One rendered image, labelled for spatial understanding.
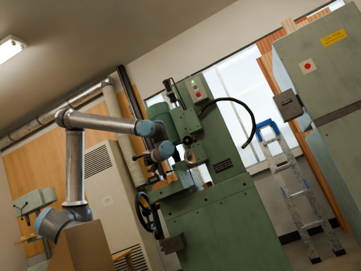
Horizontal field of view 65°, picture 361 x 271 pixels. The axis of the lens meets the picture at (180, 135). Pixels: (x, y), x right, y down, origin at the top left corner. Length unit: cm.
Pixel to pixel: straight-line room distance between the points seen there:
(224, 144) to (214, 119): 18
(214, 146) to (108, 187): 193
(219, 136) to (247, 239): 62
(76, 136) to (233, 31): 237
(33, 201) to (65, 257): 249
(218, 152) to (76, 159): 88
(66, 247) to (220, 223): 82
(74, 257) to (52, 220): 29
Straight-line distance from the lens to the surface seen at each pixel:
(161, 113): 195
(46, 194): 383
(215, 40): 359
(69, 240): 151
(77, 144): 184
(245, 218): 169
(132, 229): 337
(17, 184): 481
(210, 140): 181
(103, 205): 352
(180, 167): 192
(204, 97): 181
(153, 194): 167
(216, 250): 174
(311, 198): 250
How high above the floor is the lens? 77
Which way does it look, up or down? 13 degrees up
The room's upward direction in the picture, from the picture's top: 22 degrees counter-clockwise
